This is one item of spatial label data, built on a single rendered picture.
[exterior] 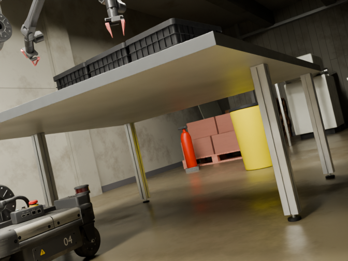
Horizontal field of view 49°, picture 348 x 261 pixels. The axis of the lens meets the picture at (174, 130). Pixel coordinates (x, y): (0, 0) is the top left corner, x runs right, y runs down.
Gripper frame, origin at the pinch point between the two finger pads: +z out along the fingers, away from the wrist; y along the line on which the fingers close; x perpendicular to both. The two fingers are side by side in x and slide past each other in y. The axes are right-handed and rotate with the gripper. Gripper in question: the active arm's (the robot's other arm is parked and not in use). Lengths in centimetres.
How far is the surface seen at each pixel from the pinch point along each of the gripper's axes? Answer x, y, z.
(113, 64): 22.4, 5.3, 21.1
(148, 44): 39.4, -12.4, 19.8
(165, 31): 46, -20, 18
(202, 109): -489, -120, 9
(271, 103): 53, -55, 58
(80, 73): 4.4, 23.5, 17.7
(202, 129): -389, -95, 49
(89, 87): 75, 13, 40
